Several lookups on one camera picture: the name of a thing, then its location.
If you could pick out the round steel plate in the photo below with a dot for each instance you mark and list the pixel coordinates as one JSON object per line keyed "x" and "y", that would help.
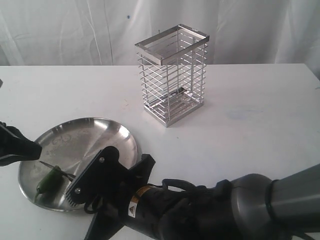
{"x": 71, "y": 146}

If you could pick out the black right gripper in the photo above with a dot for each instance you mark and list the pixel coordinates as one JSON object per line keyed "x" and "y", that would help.
{"x": 135, "y": 204}

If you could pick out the wire metal utensil basket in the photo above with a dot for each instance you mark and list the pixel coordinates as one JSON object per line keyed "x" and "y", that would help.
{"x": 172, "y": 68}

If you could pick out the black handled knife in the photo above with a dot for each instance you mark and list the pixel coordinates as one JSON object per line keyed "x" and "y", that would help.
{"x": 69, "y": 176}

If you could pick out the green cucumber piece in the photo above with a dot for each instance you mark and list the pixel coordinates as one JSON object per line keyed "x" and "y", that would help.
{"x": 49, "y": 183}

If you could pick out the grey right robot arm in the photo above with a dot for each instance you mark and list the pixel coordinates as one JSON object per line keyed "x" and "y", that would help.
{"x": 252, "y": 207}

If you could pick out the white backdrop curtain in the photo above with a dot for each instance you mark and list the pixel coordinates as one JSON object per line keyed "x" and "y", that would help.
{"x": 104, "y": 32}

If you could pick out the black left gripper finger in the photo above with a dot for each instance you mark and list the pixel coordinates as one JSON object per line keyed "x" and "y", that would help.
{"x": 15, "y": 147}

